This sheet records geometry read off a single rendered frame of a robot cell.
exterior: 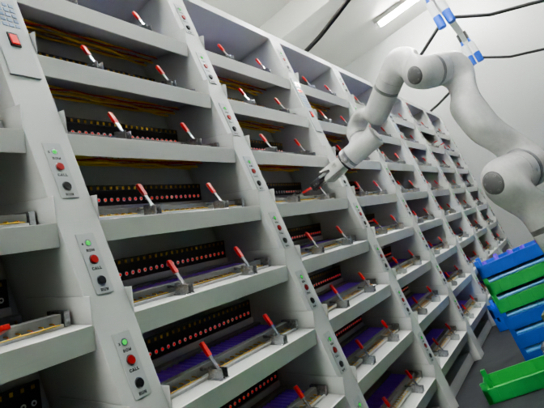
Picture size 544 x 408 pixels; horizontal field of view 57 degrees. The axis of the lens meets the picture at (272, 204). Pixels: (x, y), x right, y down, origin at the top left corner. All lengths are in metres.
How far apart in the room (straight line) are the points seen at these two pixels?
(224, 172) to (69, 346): 0.84
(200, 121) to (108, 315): 0.86
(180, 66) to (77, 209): 0.83
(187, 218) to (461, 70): 0.94
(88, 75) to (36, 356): 0.69
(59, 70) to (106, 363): 0.66
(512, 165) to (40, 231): 1.16
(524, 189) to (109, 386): 1.12
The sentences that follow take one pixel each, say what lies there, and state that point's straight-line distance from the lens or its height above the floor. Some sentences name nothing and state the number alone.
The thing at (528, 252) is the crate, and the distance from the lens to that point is 2.36.
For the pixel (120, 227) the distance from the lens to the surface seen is 1.09.
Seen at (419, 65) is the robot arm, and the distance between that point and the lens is 1.57.
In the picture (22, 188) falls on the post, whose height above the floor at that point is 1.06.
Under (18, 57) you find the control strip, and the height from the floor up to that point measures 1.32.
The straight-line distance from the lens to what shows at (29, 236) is 0.96.
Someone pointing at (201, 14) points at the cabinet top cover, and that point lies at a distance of 2.05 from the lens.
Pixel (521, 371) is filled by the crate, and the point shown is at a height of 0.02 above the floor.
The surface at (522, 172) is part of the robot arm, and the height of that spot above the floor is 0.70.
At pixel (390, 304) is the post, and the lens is 2.14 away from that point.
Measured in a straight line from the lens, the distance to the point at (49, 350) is 0.91.
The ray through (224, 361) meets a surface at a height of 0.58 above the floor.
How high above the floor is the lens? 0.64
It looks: 11 degrees up
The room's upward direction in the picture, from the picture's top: 25 degrees counter-clockwise
